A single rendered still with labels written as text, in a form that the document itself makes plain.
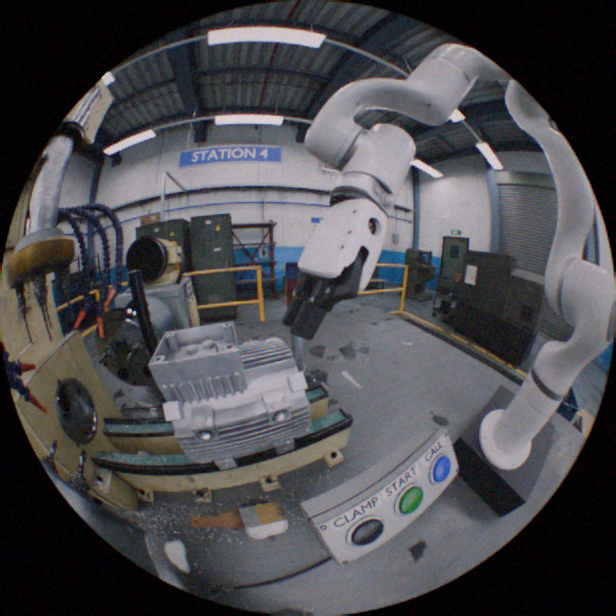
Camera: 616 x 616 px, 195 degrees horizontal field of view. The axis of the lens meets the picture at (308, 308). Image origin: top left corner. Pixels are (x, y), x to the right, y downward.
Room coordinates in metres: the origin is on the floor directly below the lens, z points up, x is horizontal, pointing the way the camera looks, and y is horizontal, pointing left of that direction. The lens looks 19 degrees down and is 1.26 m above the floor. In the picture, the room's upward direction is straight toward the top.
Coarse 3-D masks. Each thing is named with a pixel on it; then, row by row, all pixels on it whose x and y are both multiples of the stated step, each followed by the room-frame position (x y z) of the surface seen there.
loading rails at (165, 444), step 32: (320, 384) 0.36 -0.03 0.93; (320, 416) 0.32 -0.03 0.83; (128, 448) 0.09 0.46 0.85; (160, 448) 0.14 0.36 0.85; (320, 448) 0.21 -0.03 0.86; (128, 480) 0.00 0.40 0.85; (160, 480) 0.05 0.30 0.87; (192, 480) 0.08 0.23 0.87; (224, 480) 0.11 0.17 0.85; (256, 480) 0.14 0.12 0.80
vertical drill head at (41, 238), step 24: (96, 96) 0.09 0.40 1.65; (72, 120) 0.06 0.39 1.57; (48, 144) 0.03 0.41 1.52; (72, 144) 0.09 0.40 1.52; (48, 168) 0.05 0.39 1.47; (48, 192) 0.07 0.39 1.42; (48, 216) 0.08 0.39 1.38; (24, 240) 0.02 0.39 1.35; (48, 240) 0.07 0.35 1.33; (72, 240) 0.13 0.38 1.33; (24, 264) 0.02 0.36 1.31; (48, 264) 0.07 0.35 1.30; (24, 288) 0.02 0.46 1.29; (24, 312) 0.01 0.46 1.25; (72, 312) 0.12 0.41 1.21
